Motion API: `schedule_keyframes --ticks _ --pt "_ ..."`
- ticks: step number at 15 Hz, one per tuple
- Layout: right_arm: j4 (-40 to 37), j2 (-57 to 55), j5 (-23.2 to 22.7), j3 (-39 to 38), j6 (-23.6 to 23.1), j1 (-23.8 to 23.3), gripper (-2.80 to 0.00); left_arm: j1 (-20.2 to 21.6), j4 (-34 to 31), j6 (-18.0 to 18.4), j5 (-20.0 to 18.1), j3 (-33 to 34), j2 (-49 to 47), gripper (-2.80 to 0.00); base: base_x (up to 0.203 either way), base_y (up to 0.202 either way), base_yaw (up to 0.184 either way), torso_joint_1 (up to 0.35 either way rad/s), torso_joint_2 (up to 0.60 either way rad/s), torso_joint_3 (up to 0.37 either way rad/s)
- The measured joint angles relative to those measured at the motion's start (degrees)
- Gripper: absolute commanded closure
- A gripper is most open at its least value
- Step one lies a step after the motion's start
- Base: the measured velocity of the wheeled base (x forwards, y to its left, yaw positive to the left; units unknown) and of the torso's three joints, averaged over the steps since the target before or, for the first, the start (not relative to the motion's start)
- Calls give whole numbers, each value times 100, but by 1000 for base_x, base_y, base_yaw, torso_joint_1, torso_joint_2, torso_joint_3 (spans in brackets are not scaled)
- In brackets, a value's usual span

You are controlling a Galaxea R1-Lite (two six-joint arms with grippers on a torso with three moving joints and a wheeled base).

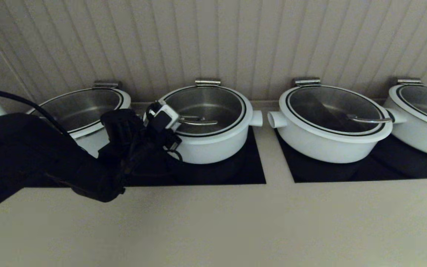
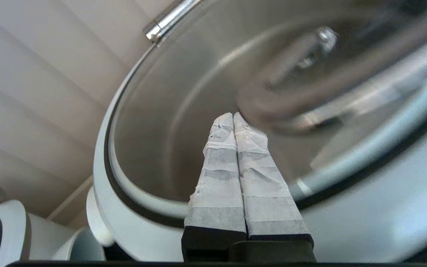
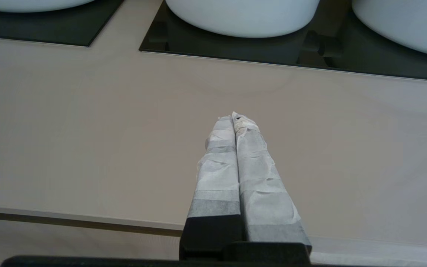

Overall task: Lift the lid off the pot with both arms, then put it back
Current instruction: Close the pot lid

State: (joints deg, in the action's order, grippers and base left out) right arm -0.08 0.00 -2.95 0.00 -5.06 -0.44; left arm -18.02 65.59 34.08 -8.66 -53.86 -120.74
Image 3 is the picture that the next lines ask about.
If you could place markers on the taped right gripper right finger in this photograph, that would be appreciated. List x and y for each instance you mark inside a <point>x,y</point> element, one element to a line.
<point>261,185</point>

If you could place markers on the black glass induction cooktop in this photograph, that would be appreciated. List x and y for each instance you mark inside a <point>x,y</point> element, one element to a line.
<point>69,29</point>
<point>235,48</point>

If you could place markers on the white round cooking pot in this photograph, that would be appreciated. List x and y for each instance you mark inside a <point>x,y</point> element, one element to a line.
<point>243,18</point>
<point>20,4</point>
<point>406,26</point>

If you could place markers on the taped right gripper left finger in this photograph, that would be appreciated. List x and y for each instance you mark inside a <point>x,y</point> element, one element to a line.
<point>217,178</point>

